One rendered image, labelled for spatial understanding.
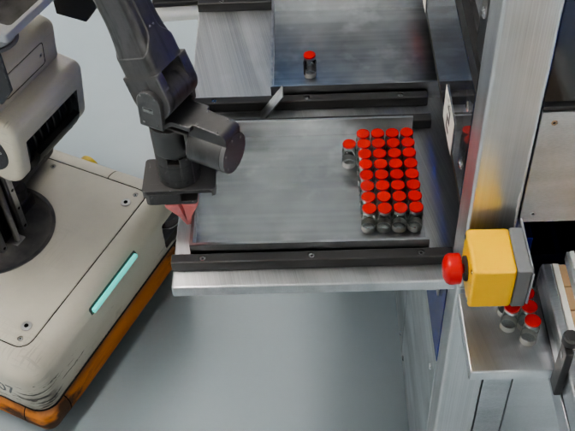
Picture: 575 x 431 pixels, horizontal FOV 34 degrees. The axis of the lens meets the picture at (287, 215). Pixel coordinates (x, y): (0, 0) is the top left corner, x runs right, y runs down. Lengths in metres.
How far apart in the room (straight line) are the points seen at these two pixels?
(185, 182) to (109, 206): 1.01
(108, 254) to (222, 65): 0.68
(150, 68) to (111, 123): 1.78
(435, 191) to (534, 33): 0.48
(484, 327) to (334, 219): 0.28
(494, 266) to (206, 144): 0.39
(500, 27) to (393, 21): 0.76
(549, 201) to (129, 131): 1.88
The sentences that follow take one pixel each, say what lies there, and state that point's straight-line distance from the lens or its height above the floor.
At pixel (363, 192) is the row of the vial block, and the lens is 1.37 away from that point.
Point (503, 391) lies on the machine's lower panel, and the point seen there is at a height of 0.61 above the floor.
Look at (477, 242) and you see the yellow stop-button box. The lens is 1.17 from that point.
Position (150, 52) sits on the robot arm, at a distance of 1.15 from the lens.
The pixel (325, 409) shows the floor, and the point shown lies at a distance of 2.22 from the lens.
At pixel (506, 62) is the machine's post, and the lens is 1.04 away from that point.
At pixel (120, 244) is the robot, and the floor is 0.28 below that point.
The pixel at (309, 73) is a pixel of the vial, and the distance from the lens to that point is 1.61.
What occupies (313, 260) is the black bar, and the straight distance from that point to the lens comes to 1.31.
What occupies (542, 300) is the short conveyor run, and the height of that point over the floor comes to 0.90.
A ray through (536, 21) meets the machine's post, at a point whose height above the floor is 1.33.
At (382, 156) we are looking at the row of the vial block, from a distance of 1.41.
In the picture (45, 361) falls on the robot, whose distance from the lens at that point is 2.06.
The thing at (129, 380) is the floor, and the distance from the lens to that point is 2.31.
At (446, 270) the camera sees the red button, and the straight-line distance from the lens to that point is 1.17.
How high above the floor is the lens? 1.91
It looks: 48 degrees down
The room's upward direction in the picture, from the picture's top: 3 degrees counter-clockwise
